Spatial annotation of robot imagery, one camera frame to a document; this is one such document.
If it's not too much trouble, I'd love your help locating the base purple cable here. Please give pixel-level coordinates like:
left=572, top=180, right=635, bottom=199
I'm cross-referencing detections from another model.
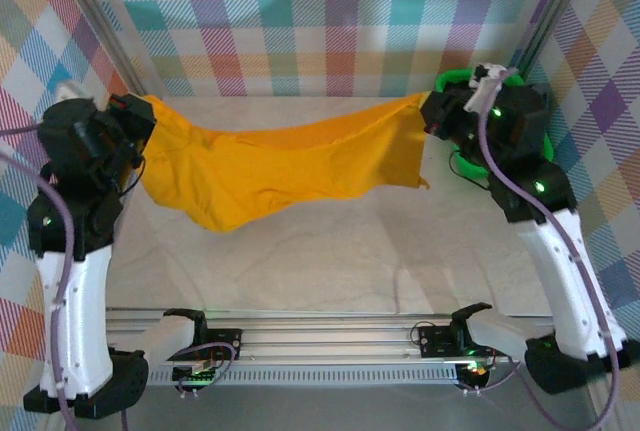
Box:
left=169, top=340, right=239, bottom=381
left=459, top=350, right=532, bottom=398

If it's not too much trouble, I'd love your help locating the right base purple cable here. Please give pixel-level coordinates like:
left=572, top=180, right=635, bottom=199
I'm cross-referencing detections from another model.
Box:
left=459, top=350, right=532, bottom=398

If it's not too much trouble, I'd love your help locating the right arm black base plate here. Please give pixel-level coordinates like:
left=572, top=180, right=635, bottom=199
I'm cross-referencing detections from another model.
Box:
left=417, top=324, right=474, bottom=358

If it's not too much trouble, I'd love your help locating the slotted metal cable duct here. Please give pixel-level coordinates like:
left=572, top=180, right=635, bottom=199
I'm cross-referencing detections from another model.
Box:
left=144, top=363, right=462, bottom=388

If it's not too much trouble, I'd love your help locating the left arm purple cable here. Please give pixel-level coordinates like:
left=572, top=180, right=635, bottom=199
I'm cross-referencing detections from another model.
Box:
left=0, top=120, right=84, bottom=431

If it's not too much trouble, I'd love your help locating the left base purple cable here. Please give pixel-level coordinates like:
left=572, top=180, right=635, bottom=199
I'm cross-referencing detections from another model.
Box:
left=169, top=340, right=239, bottom=381

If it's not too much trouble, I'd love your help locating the aluminium frame post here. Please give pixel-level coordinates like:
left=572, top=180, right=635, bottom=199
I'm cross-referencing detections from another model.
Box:
left=49, top=0, right=149, bottom=97

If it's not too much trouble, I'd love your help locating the green plastic bin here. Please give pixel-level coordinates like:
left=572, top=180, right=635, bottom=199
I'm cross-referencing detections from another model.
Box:
left=433, top=67, right=556, bottom=183

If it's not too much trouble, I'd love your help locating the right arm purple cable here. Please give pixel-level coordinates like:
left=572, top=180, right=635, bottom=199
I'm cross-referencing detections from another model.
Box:
left=477, top=66, right=624, bottom=431

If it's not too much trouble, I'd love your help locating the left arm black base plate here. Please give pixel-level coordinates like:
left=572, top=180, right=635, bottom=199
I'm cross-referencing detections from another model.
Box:
left=202, top=328, right=244, bottom=361

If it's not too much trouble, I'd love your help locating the left gripper thin black wire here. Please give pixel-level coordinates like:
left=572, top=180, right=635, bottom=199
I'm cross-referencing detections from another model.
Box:
left=119, top=154, right=148, bottom=198

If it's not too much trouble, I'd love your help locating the gripper thin black wire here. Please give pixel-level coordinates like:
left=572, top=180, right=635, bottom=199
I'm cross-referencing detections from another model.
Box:
left=119, top=154, right=148, bottom=198
left=448, top=149, right=494, bottom=189

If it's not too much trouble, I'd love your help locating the aluminium floor frame bar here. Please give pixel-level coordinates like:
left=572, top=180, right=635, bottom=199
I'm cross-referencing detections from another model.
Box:
left=587, top=380, right=619, bottom=431

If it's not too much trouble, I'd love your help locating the yellow t-shirt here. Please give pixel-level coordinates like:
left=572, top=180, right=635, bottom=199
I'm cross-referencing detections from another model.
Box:
left=135, top=92, right=431, bottom=235

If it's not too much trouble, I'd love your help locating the right gripper thin black wire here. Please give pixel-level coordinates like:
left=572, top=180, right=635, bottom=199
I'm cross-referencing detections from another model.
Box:
left=448, top=149, right=494, bottom=189

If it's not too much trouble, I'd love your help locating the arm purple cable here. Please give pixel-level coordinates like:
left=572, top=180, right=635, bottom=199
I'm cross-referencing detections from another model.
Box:
left=0, top=120, right=84, bottom=431
left=477, top=66, right=624, bottom=431

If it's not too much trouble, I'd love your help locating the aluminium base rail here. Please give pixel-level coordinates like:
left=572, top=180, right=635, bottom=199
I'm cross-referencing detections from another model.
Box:
left=106, top=306, right=556, bottom=368

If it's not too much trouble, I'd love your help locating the black t-shirt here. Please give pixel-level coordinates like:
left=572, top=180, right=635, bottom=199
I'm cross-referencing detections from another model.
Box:
left=443, top=75, right=475, bottom=96

